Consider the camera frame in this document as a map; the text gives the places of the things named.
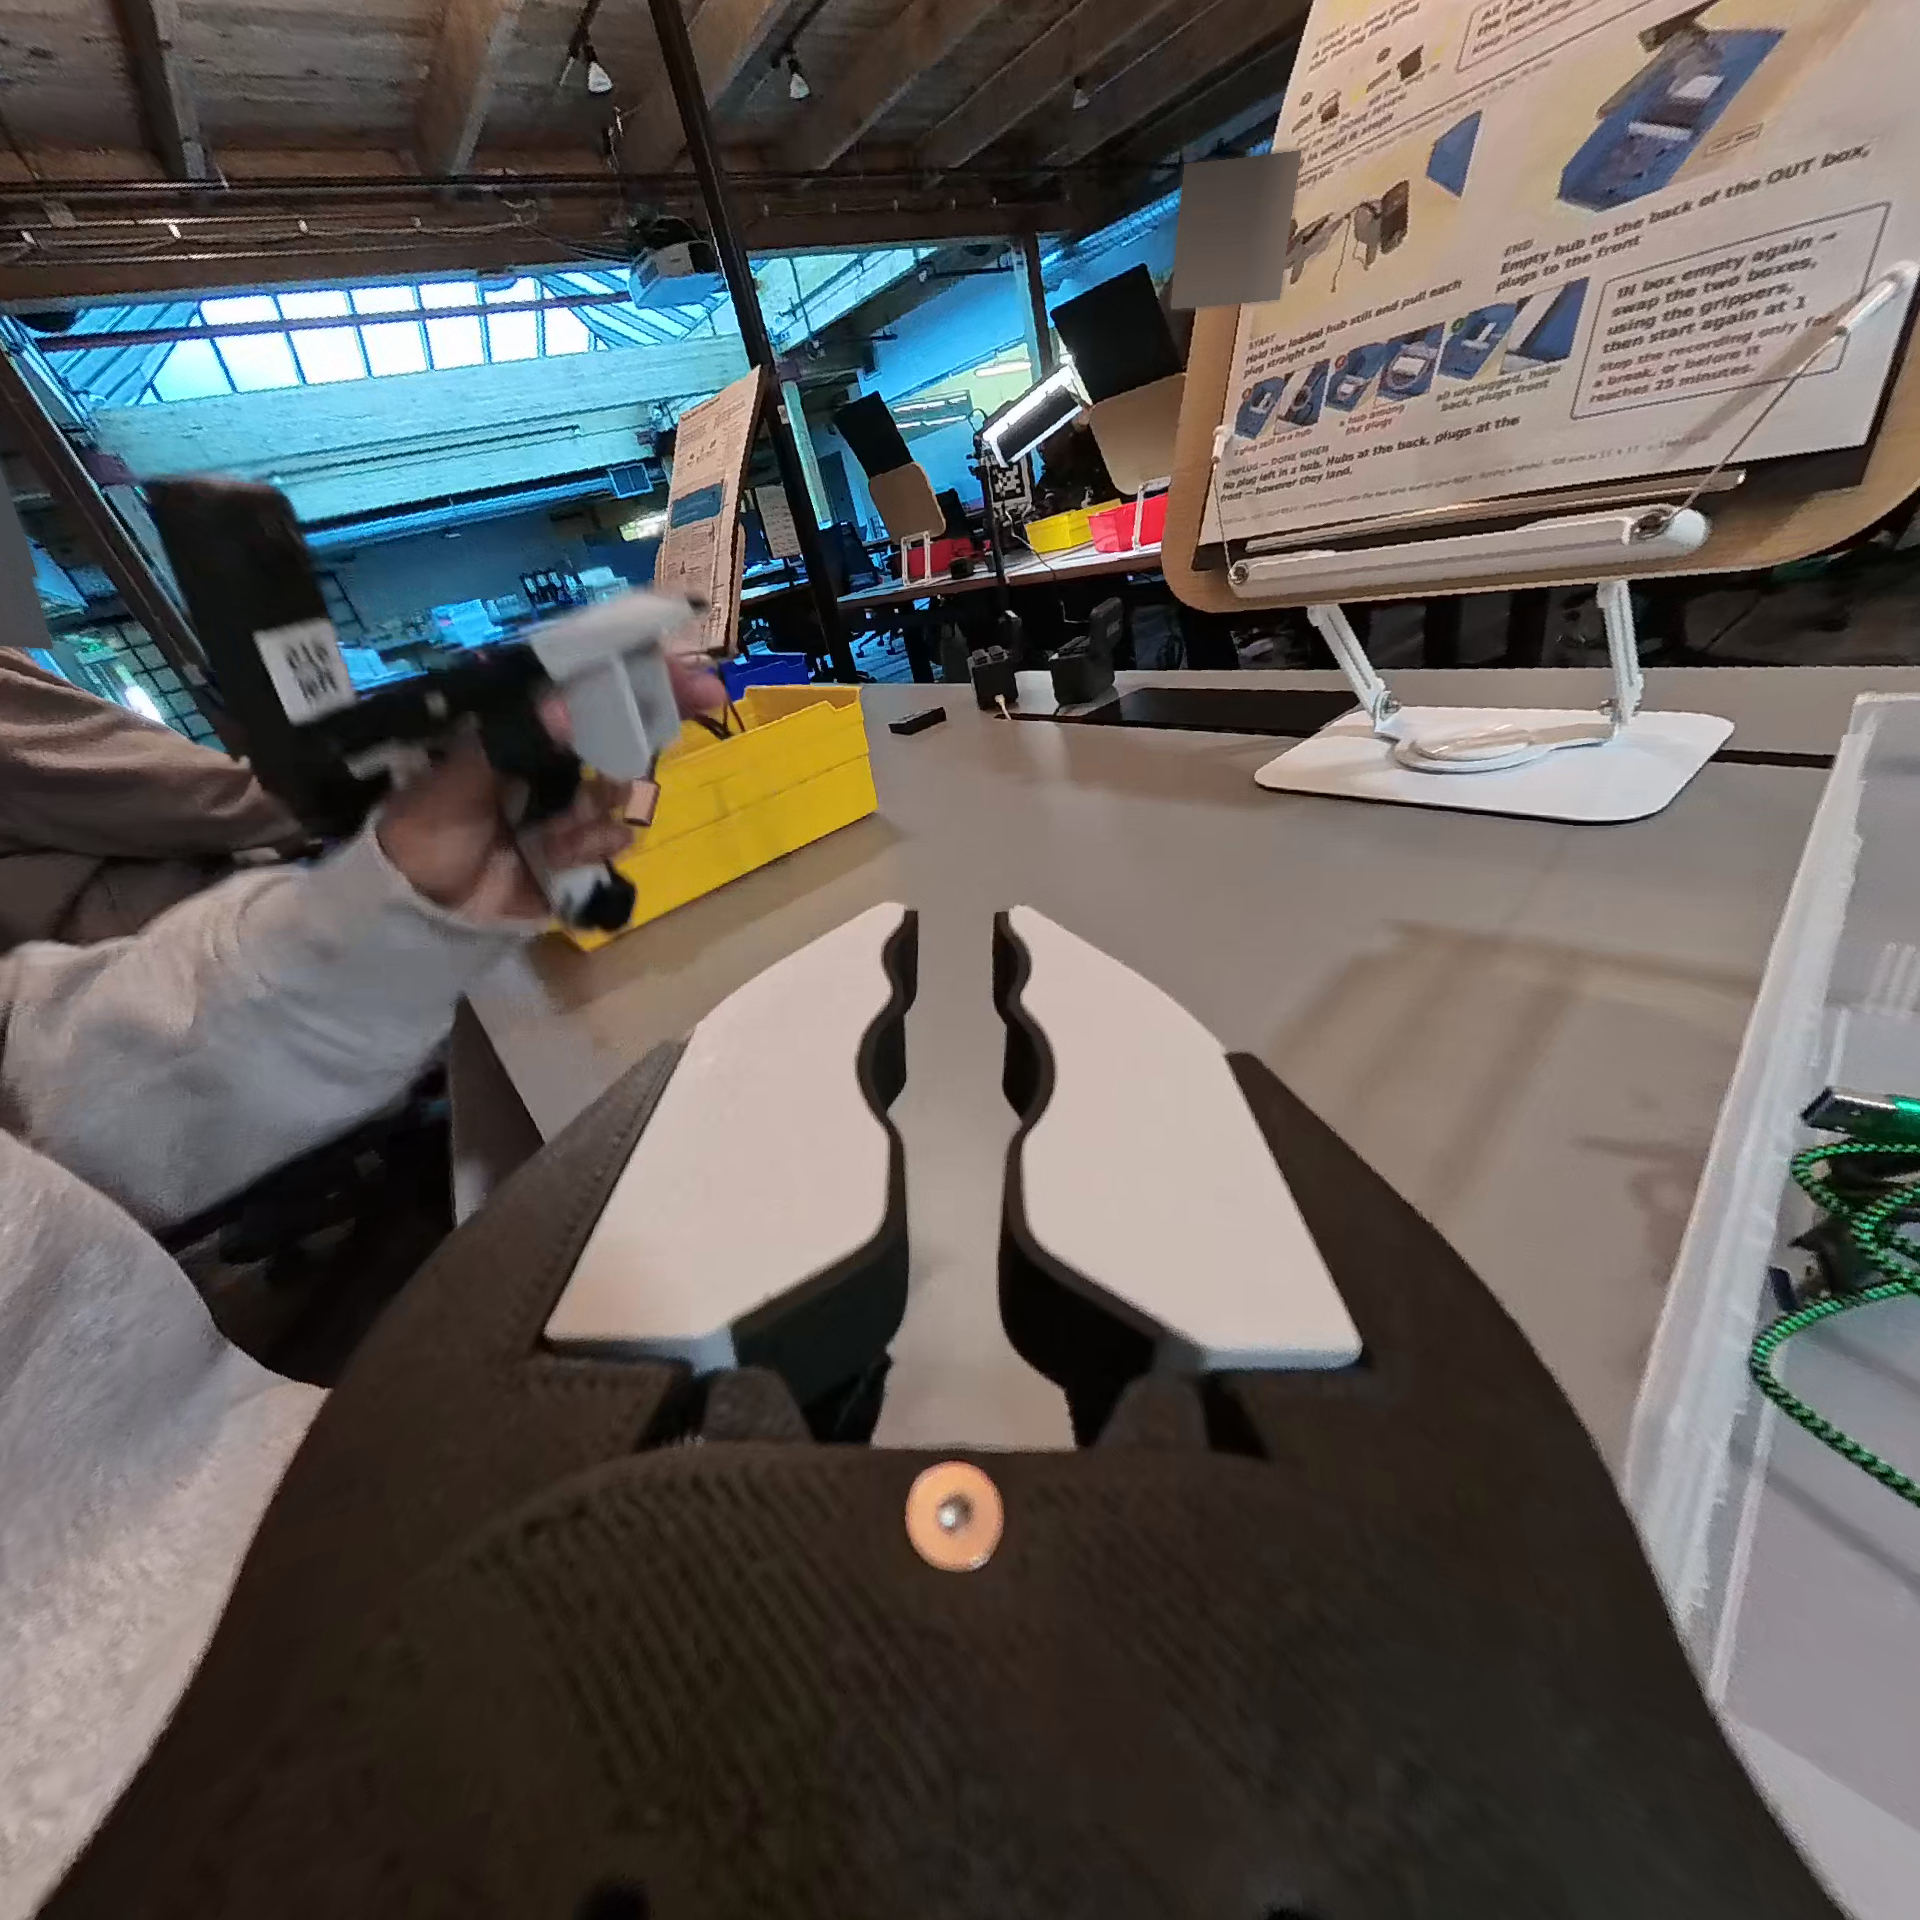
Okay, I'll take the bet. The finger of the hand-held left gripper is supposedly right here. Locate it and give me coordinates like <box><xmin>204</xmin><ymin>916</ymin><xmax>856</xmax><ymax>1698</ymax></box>
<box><xmin>528</xmin><ymin>591</ymin><xmax>710</xmax><ymax>678</ymax></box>
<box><xmin>569</xmin><ymin>651</ymin><xmax>688</xmax><ymax>785</ymax></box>

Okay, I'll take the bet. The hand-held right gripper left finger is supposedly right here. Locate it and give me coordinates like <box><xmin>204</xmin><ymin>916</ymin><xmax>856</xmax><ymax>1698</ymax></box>
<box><xmin>543</xmin><ymin>902</ymin><xmax>917</xmax><ymax>1404</ymax></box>

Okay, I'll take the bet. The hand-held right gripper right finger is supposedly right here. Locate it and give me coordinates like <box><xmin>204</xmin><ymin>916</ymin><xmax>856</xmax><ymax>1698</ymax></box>
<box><xmin>991</xmin><ymin>904</ymin><xmax>1367</xmax><ymax>1404</ymax></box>

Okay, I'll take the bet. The yellow plastic bin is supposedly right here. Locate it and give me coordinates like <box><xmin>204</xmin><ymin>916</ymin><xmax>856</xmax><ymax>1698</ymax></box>
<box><xmin>545</xmin><ymin>681</ymin><xmax>879</xmax><ymax>954</ymax></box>

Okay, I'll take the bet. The clear plastic box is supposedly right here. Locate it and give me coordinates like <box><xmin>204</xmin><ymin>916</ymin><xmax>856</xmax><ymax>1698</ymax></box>
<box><xmin>1626</xmin><ymin>692</ymin><xmax>1920</xmax><ymax>1920</ymax></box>

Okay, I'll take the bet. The person's left forearm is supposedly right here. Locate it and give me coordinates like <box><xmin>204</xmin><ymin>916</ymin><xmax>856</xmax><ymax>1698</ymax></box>
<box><xmin>0</xmin><ymin>833</ymin><xmax>542</xmax><ymax>1233</ymax></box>

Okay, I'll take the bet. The light grey desk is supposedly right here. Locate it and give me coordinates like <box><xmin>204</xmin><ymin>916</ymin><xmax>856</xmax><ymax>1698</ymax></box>
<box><xmin>449</xmin><ymin>668</ymin><xmax>1920</xmax><ymax>1920</ymax></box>

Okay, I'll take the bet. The black desk strip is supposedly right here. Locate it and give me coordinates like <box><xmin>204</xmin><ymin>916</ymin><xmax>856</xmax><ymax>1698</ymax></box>
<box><xmin>1020</xmin><ymin>681</ymin><xmax>1840</xmax><ymax>770</ymax></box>

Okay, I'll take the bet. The person's left hand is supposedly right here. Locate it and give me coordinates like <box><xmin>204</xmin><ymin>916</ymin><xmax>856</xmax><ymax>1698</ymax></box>
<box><xmin>374</xmin><ymin>660</ymin><xmax>724</xmax><ymax>928</ymax></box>

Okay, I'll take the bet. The cardboard sign board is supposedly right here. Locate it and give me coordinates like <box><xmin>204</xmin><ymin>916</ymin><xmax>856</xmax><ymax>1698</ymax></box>
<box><xmin>652</xmin><ymin>368</ymin><xmax>774</xmax><ymax>657</ymax></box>

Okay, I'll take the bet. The small black board back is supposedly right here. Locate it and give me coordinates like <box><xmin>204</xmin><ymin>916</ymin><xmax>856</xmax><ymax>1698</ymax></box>
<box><xmin>832</xmin><ymin>394</ymin><xmax>951</xmax><ymax>542</ymax></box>

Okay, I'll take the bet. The black pole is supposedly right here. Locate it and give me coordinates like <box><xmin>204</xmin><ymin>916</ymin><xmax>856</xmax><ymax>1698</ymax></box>
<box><xmin>647</xmin><ymin>0</ymin><xmax>858</xmax><ymax>684</ymax></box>

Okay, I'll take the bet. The LED light bar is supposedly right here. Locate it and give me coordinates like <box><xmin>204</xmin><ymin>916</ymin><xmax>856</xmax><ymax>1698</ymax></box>
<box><xmin>983</xmin><ymin>368</ymin><xmax>1085</xmax><ymax>466</ymax></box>

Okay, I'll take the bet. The large black board back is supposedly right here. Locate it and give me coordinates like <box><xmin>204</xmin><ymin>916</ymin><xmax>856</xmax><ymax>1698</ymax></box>
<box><xmin>1048</xmin><ymin>267</ymin><xmax>1190</xmax><ymax>497</ymax></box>

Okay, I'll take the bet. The wooden display board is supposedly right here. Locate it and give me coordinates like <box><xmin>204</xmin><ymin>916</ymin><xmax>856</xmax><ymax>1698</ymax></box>
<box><xmin>1161</xmin><ymin>0</ymin><xmax>1920</xmax><ymax>618</ymax></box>

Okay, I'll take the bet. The person's grey sweatshirt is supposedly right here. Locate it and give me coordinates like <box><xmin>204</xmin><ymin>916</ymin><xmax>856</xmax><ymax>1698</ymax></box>
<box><xmin>0</xmin><ymin>1124</ymin><xmax>330</xmax><ymax>1920</ymax></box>

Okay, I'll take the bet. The printed instruction sheet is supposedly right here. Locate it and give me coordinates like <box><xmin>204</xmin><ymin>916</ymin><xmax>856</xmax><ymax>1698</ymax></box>
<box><xmin>1222</xmin><ymin>0</ymin><xmax>1920</xmax><ymax>505</ymax></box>

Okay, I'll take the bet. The green braided cable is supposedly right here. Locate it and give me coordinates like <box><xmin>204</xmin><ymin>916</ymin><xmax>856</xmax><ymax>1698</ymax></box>
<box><xmin>1754</xmin><ymin>1089</ymin><xmax>1920</xmax><ymax>1508</ymax></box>

